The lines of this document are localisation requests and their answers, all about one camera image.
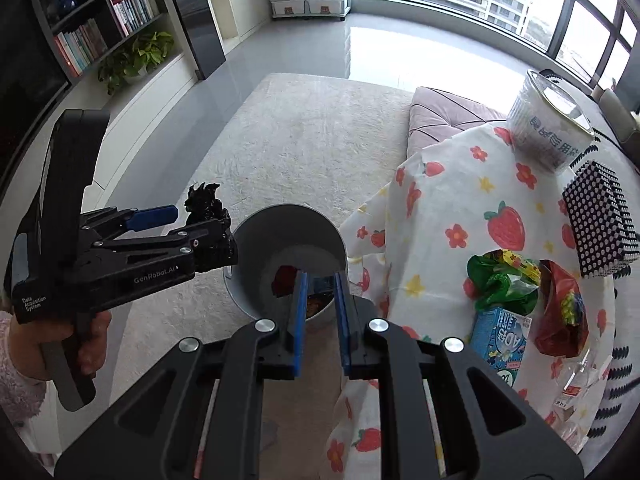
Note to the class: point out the row of books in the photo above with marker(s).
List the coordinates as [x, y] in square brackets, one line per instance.
[134, 10]
[82, 47]

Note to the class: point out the green potted plant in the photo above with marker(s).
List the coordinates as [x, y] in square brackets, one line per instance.
[137, 57]

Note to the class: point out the clear plastic wrapper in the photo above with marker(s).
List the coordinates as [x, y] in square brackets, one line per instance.
[582, 375]

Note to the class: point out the pink floor cushion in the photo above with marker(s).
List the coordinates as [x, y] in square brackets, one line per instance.
[440, 115]

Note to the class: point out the strawberry print tablecloth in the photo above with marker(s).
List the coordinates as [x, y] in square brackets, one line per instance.
[450, 200]

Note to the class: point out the blue vase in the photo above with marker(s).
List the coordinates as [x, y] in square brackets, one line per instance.
[65, 4]

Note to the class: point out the green wrapper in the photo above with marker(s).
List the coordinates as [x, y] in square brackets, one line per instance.
[495, 280]

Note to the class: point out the person's left forearm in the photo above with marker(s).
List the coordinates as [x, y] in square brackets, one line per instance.
[17, 390]

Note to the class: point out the grey round trash bin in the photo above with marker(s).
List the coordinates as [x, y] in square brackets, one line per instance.
[280, 230]

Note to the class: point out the grey green sofa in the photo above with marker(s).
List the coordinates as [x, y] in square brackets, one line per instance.
[617, 110]

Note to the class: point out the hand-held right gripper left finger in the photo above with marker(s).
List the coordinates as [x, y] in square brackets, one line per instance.
[299, 320]

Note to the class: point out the dark tall panel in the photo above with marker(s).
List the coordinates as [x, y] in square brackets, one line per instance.
[195, 15]

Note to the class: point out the red snack bag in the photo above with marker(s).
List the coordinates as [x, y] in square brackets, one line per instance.
[555, 320]

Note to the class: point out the blue drink carton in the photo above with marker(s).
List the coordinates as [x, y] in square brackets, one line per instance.
[500, 340]

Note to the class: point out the red snack wrapper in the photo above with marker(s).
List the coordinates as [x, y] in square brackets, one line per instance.
[284, 280]

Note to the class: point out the black white dotted tissue box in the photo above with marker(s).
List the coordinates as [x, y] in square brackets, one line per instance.
[595, 220]

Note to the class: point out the white low cabinet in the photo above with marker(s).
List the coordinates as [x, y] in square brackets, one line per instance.
[135, 125]

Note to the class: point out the large window frame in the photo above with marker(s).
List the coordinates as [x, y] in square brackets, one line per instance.
[565, 25]

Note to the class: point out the clear plastic lidded container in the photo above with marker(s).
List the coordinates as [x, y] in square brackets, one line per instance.
[540, 135]

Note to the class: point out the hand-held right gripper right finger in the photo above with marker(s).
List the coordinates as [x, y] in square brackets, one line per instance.
[342, 325]

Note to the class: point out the black wrapper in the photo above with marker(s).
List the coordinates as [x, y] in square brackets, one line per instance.
[202, 200]

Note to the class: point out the beige fluffy rug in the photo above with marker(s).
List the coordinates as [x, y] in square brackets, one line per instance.
[300, 150]

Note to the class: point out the person's left hand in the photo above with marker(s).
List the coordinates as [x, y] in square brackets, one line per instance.
[92, 340]

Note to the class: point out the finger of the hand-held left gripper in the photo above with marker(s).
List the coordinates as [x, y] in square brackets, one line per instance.
[150, 216]
[190, 237]

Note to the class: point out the dark bookshelf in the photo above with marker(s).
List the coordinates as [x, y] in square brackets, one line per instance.
[95, 5]

